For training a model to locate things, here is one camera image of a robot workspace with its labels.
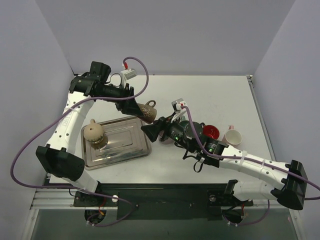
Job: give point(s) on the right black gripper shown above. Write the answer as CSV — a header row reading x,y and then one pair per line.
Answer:
x,y
164,128

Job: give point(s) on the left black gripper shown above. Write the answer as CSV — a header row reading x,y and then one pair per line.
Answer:
x,y
125,99

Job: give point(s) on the small brown mug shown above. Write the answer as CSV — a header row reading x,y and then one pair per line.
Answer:
x,y
148,110

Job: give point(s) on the mauve cylindrical mug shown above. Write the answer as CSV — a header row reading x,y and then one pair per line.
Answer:
x,y
166,142

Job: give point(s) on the cream beige mug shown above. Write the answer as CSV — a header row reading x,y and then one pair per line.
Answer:
x,y
93,132

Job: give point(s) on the red mug black handle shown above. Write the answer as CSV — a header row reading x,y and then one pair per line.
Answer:
x,y
209,131

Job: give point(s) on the pink faceted mug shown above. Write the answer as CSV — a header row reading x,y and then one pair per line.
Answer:
x,y
232,136

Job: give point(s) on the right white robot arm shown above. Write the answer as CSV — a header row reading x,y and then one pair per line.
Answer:
x,y
280,181

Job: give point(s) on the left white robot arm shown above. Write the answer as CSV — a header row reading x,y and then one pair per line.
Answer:
x,y
58,155

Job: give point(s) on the stainless steel tray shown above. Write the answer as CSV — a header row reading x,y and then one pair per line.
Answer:
x,y
125,141

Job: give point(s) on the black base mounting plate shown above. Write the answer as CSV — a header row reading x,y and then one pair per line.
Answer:
x,y
164,201

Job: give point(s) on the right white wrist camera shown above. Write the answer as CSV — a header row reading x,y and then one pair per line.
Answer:
x,y
178,107

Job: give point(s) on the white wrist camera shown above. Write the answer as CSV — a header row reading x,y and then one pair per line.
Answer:
x,y
178,107
128,74

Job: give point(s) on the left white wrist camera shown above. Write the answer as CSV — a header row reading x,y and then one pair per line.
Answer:
x,y
128,74

